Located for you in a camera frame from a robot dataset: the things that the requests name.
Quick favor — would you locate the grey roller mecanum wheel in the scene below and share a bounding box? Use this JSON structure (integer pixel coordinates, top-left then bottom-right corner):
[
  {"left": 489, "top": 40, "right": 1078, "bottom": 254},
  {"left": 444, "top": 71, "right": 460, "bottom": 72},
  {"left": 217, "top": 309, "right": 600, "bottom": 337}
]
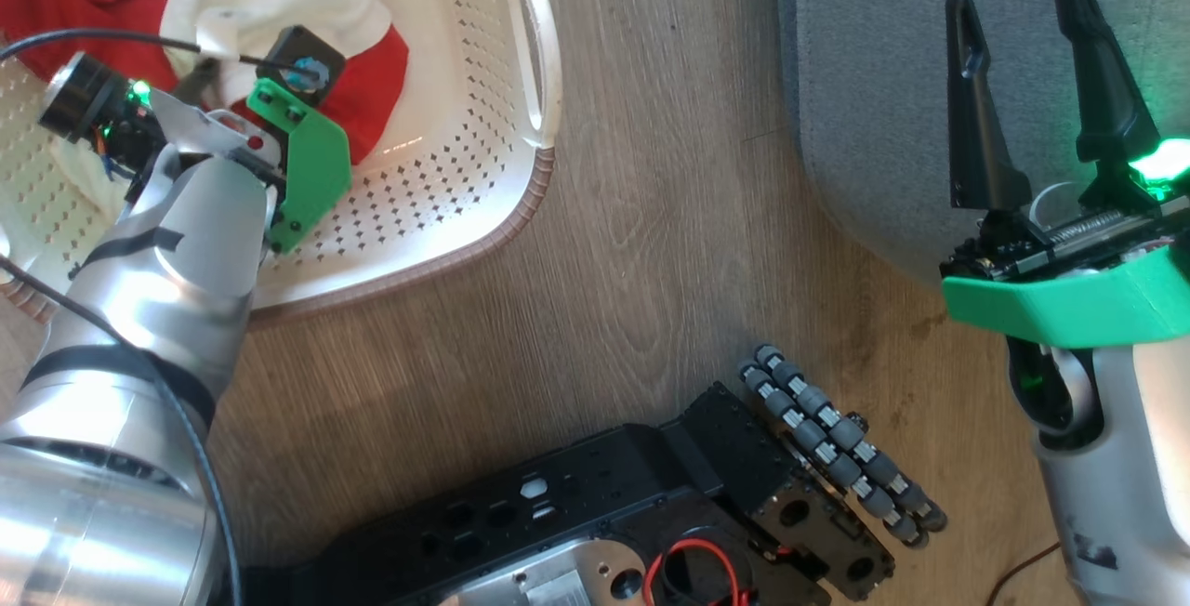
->
[{"left": 738, "top": 343, "right": 950, "bottom": 550}]

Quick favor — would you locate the white plastic laundry basket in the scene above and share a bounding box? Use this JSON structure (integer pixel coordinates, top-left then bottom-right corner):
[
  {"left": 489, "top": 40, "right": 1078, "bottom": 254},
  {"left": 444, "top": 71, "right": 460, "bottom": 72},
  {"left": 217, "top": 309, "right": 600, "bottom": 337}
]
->
[{"left": 0, "top": 0, "right": 564, "bottom": 326}]

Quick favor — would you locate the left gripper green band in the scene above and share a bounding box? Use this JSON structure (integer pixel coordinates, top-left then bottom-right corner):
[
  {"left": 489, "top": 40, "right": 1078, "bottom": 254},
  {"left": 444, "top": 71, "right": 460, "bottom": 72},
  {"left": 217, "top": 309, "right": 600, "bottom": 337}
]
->
[{"left": 40, "top": 51, "right": 354, "bottom": 256}]

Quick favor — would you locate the grey fabric sofa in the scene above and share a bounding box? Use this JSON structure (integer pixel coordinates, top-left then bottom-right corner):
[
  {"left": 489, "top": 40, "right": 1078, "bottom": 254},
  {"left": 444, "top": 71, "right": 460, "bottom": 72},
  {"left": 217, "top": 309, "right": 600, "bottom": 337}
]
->
[{"left": 775, "top": 0, "right": 1190, "bottom": 293}]

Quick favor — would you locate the red and white garment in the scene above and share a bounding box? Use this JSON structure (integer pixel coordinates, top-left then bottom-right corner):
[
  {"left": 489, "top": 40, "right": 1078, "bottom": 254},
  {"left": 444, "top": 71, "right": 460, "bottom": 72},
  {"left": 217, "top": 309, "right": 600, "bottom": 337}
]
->
[{"left": 0, "top": 0, "right": 411, "bottom": 166}]

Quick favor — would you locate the thin brown cable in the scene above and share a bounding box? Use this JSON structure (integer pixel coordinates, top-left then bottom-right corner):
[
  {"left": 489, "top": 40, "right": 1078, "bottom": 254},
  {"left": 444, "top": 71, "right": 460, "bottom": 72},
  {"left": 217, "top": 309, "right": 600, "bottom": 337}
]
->
[{"left": 984, "top": 541, "right": 1063, "bottom": 606}]

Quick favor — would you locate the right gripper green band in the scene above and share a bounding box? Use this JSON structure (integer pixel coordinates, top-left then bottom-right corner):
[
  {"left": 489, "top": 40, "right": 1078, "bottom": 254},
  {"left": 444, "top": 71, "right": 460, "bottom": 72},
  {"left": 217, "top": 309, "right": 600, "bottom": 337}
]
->
[{"left": 939, "top": 0, "right": 1190, "bottom": 349}]

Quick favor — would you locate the thin black cable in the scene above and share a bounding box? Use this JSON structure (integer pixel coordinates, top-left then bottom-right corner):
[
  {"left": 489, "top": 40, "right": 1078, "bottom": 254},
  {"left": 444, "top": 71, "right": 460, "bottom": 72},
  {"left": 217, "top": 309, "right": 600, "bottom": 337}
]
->
[
  {"left": 0, "top": 253, "right": 245, "bottom": 606},
  {"left": 0, "top": 27, "right": 322, "bottom": 88}
]

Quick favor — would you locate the red wire loop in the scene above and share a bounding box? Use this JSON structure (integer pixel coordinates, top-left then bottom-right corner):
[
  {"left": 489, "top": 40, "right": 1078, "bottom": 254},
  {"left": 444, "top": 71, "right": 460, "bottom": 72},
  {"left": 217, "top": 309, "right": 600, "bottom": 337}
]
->
[{"left": 641, "top": 538, "right": 756, "bottom": 606}]

